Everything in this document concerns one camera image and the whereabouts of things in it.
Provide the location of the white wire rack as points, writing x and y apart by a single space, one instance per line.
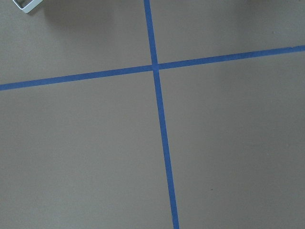
27 5

